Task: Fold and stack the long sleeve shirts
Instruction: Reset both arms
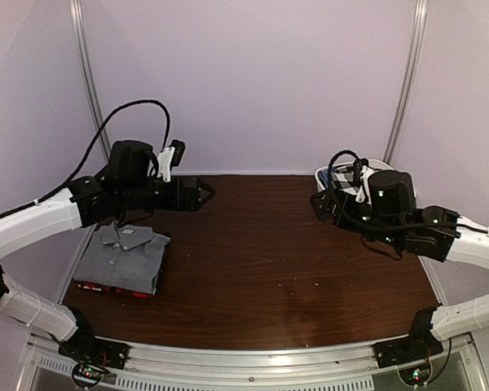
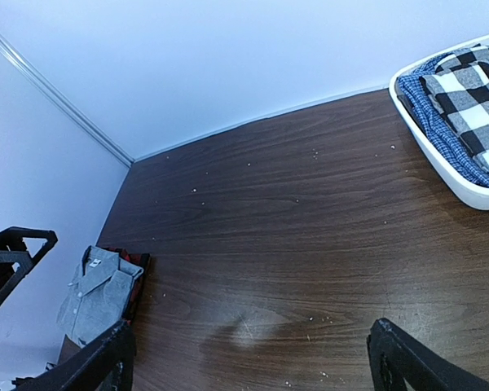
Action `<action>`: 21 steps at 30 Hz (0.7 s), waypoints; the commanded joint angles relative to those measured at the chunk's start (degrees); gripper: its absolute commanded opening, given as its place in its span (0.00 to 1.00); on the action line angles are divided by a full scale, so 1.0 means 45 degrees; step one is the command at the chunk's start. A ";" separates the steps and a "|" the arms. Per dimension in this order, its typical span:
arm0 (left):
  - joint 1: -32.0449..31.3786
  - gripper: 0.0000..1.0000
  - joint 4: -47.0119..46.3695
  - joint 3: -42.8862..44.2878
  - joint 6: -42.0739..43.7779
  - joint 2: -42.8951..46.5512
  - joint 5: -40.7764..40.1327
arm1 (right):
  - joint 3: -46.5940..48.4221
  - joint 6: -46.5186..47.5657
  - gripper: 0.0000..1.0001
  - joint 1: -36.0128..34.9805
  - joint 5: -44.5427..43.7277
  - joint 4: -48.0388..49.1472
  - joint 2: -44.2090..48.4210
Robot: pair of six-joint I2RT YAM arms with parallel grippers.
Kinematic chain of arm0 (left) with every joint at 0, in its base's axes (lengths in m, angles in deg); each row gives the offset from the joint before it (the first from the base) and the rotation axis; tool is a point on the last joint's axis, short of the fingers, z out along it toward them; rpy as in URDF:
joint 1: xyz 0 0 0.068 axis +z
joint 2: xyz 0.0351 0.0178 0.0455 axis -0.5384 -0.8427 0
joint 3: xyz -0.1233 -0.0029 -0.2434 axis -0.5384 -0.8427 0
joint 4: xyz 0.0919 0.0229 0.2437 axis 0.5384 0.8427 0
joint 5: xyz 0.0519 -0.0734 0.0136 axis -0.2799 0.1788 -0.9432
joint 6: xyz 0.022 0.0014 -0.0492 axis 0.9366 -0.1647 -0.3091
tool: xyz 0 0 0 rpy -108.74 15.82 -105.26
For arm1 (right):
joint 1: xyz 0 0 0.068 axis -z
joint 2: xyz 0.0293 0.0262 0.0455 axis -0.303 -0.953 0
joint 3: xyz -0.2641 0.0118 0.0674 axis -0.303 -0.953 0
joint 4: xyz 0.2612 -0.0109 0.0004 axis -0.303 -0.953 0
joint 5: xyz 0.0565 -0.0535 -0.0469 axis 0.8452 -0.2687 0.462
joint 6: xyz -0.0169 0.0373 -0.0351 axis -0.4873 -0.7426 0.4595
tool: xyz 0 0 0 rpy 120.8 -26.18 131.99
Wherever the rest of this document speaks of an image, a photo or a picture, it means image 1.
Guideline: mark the black white checked shirt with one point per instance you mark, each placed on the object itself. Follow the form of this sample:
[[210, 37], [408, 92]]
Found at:
[[347, 180]]

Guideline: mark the blue plaid shirt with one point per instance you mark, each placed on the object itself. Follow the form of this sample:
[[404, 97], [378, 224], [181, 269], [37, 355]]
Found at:
[[326, 175]]

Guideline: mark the white laundry basket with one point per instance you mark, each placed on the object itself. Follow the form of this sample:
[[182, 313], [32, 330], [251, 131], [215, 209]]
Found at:
[[373, 163]]

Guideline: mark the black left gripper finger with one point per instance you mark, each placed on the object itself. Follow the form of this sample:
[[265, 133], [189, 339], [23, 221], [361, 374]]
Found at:
[[198, 189], [194, 204]]

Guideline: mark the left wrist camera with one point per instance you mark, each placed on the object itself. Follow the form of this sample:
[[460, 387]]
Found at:
[[169, 158]]

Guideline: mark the aluminium corner post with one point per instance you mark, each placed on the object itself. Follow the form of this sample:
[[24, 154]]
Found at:
[[83, 54], [412, 64]]

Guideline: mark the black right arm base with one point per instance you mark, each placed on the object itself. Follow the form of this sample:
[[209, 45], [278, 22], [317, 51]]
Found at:
[[412, 357]]

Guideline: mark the grey long sleeve shirt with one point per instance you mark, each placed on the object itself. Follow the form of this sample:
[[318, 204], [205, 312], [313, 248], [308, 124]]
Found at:
[[128, 258]]

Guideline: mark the right aluminium corner post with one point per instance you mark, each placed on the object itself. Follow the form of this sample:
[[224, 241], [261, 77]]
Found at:
[[412, 64]]

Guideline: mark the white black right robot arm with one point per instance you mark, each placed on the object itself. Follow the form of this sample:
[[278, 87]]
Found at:
[[380, 204]]

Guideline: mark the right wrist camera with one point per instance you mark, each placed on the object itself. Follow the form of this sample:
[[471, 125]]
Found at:
[[362, 170]]

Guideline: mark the left aluminium corner post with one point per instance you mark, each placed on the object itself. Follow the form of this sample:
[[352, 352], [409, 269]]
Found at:
[[83, 54]]

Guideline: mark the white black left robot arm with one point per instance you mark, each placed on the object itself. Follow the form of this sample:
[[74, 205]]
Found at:
[[246, 267]]

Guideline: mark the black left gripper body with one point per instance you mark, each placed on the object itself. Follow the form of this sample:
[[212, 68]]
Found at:
[[167, 202]]

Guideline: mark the aluminium front rail frame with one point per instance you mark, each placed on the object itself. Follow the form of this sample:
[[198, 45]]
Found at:
[[340, 367]]

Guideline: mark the red black plaid shirt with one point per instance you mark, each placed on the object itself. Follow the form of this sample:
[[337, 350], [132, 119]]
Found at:
[[94, 287]]

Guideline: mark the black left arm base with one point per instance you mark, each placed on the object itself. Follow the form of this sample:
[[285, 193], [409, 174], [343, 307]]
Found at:
[[93, 363]]

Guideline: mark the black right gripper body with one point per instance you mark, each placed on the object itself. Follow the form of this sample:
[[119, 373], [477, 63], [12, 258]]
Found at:
[[345, 200]]

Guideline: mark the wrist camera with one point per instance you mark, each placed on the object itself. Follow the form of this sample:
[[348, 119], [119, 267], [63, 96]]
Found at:
[[169, 158], [362, 170]]

